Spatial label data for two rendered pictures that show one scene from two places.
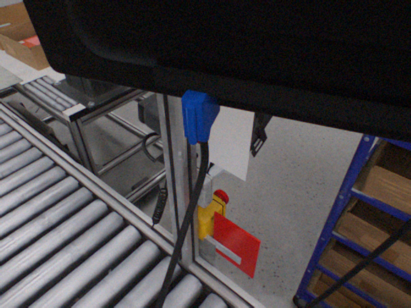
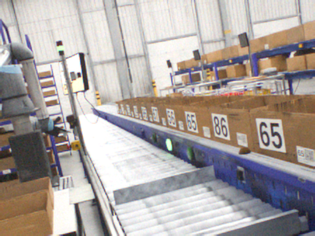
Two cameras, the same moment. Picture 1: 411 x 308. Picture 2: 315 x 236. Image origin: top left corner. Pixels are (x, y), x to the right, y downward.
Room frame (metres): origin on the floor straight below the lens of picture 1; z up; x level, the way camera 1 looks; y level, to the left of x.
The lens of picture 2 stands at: (2.36, 2.27, 1.23)
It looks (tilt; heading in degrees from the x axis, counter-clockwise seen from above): 11 degrees down; 221
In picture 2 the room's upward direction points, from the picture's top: 12 degrees counter-clockwise
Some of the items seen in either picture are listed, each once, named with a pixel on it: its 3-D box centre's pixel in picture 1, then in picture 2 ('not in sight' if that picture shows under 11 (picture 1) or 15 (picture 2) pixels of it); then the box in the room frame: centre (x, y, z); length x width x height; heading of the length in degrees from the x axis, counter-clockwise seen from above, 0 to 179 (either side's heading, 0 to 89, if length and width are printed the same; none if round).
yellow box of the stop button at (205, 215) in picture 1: (192, 203); (74, 145); (0.45, 0.03, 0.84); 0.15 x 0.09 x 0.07; 50
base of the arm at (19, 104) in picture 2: not in sight; (16, 104); (1.14, 0.42, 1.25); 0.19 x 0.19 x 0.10
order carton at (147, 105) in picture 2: not in sight; (163, 109); (-0.20, 0.48, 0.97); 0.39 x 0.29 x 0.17; 50
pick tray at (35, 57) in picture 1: (55, 37); (12, 201); (1.48, 0.69, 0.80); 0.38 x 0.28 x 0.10; 141
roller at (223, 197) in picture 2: not in sight; (183, 211); (1.27, 1.52, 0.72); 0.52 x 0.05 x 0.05; 140
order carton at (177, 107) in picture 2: not in sight; (195, 113); (0.30, 1.07, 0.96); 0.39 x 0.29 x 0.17; 50
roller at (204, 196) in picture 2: not in sight; (178, 206); (1.23, 1.47, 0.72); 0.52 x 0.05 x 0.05; 140
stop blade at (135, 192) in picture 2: not in sight; (165, 187); (1.13, 1.34, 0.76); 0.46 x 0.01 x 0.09; 140
